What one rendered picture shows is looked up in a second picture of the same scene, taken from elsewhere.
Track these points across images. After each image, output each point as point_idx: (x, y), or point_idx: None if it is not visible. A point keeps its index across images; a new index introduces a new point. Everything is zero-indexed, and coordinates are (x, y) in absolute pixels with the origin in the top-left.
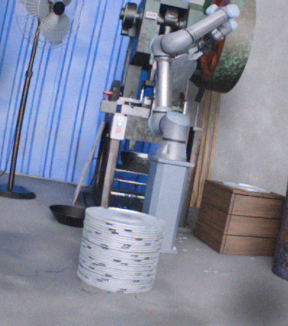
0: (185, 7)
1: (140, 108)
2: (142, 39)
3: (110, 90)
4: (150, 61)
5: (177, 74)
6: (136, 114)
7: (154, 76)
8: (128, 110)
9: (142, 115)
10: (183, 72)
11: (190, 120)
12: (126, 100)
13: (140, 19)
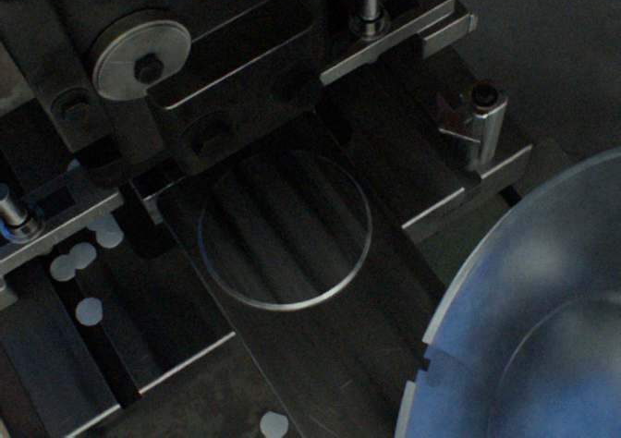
0: None
1: (193, 364)
2: None
3: None
4: (74, 127)
5: (562, 383)
6: (180, 391)
7: (175, 152)
8: (119, 423)
9: (218, 366)
10: (611, 310)
11: (526, 160)
12: (10, 265)
13: None
